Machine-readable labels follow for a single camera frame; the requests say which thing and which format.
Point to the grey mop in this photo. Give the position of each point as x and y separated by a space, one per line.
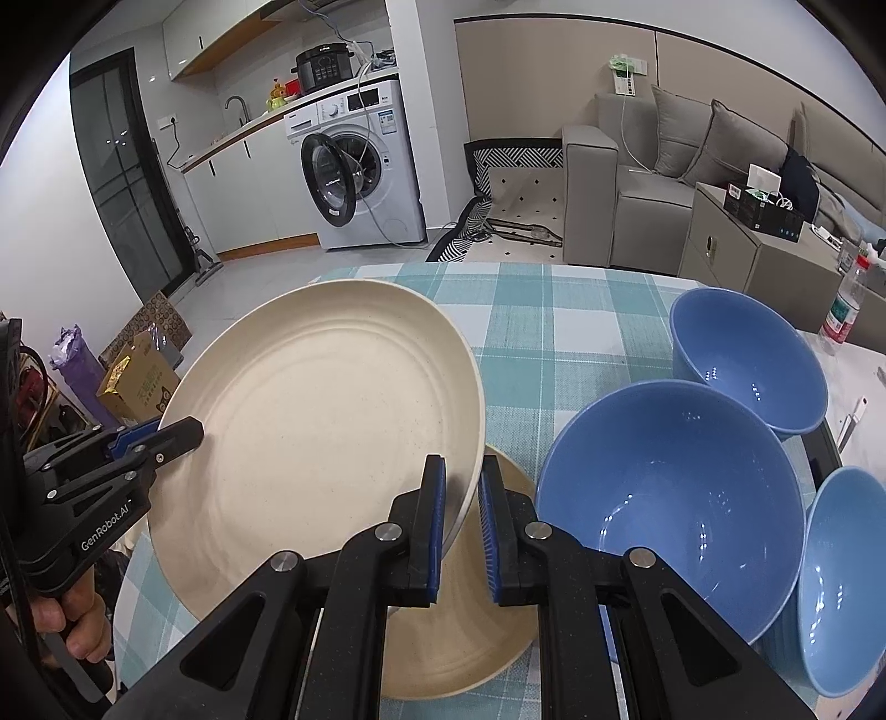
201 259

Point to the brown patterned board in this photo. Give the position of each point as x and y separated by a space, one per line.
156 315

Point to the white wall power strip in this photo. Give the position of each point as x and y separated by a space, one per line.
626 76

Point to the grey sofa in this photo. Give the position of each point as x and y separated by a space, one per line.
609 201

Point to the black box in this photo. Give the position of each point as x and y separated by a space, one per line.
761 214

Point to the red container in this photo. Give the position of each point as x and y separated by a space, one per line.
293 86

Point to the blue bowl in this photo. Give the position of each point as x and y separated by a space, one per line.
664 498
844 588
747 360

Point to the cardboard box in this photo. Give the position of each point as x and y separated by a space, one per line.
138 388

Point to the person's left hand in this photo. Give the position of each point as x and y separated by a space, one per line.
86 623

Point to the beige plate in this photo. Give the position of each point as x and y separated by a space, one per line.
457 651
311 450

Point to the white wall socket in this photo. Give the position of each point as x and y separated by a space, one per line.
169 123

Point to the dark glass door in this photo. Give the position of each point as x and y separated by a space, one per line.
118 173

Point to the grey nightstand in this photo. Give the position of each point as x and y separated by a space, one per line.
747 270

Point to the yellow container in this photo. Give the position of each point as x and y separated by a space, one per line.
276 97

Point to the white kitchen counter cabinet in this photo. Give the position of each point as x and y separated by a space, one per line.
235 194

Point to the dark blue garment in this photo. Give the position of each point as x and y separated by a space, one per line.
799 183

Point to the white small tool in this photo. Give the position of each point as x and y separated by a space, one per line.
853 421

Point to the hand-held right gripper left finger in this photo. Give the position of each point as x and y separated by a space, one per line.
435 526

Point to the grey cushion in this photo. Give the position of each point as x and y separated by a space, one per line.
734 152
682 131

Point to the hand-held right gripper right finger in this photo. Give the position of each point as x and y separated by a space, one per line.
488 526

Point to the metal kitchen faucet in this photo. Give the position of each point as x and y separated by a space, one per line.
239 104

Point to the black pressure cooker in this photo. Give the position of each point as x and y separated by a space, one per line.
320 68

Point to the clear water bottle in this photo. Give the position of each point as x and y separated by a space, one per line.
841 311

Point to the black white patterned rug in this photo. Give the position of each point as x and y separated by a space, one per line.
526 194

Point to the purple bag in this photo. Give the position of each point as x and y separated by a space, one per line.
76 377

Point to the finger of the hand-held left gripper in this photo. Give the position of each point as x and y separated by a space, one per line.
176 439
135 436

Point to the white box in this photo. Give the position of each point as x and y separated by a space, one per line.
765 180

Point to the white marble side table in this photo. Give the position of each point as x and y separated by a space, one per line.
858 367

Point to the white washing machine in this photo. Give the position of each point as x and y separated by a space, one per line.
387 131

